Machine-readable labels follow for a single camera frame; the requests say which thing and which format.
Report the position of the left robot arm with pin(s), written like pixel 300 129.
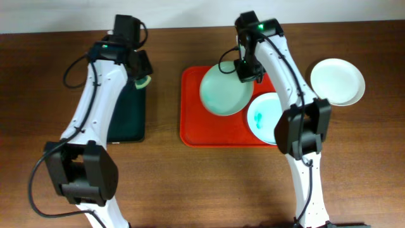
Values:
pixel 79 165

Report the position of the pale green plate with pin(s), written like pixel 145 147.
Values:
pixel 224 94

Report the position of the white plate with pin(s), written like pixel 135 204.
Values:
pixel 338 81

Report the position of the pale blue plate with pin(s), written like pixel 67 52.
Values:
pixel 263 114

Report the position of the green yellow sponge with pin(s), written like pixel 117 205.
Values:
pixel 143 82

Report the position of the red plastic tray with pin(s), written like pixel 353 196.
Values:
pixel 201 129

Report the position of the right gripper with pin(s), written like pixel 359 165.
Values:
pixel 249 73

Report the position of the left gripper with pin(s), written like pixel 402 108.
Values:
pixel 143 68

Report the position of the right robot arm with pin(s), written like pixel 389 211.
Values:
pixel 302 127

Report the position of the black rectangular tray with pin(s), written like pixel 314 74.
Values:
pixel 129 117

